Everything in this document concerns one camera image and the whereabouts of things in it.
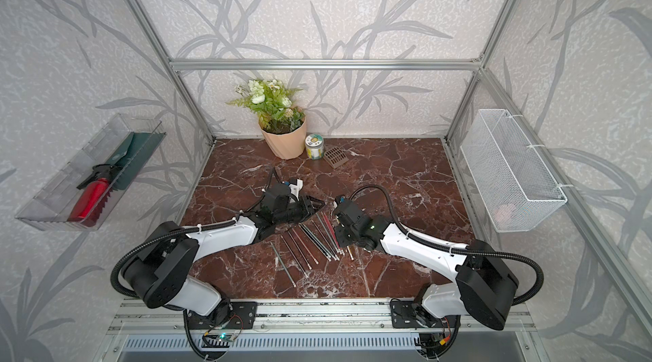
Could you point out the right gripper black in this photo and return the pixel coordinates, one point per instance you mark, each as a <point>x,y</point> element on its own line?
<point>339,236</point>

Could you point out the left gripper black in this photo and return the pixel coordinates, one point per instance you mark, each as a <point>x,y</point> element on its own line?
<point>307,207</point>

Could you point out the yellow pencil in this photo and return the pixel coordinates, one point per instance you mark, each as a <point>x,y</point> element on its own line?
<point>350,253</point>

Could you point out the blue striped pencil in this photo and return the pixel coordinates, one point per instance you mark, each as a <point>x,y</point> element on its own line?
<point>302,254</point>

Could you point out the red pencil brown cap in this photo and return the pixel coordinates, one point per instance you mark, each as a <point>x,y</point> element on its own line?
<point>331,232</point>

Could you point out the green pencil pink cap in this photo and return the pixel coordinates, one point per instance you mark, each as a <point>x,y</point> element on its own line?
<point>329,235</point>

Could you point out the green pencil clear cap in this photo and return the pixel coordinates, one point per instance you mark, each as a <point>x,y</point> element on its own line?
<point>324,233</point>

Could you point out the blue pencil purple cap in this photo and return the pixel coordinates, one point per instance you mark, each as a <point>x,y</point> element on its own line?
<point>326,246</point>

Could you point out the red striped pencil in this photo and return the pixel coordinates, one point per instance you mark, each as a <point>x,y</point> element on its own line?
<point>304,246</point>

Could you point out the dark blue pencil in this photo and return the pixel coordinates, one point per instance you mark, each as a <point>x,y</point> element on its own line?
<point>292,254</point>

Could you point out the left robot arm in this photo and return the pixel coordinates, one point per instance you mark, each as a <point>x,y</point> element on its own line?
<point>157,271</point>

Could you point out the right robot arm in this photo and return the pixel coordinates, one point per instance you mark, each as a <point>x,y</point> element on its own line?
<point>479,284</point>

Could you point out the brown slotted plastic piece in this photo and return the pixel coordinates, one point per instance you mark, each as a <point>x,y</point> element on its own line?
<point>335,157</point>

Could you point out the yellow green tin can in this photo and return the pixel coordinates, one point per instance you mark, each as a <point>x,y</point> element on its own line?
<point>314,145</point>

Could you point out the terracotta pot with plant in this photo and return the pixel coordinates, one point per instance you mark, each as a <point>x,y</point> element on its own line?
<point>283,123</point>

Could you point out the pink object in basket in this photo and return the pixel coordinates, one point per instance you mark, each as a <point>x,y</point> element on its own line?
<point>503,215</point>

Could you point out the green garden trowel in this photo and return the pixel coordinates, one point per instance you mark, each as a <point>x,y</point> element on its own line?
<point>123,160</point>

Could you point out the red spray bottle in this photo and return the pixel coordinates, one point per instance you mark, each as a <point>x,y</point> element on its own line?
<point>96,192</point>

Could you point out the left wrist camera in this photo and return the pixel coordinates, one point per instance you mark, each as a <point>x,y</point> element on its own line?
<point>295,187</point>

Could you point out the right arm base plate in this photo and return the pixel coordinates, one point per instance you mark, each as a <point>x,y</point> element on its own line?
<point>407,314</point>

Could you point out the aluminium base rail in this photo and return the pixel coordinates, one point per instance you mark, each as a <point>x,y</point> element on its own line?
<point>281,315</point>

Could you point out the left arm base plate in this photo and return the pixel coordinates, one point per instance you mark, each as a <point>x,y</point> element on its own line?
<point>237,315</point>

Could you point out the circuit board with wires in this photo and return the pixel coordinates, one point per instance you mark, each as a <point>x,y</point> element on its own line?
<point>219,339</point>

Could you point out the white wire mesh basket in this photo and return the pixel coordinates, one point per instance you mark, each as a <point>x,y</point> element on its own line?
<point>507,168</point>

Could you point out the clear plastic wall tray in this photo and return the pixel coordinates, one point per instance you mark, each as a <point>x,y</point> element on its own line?
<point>50,208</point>

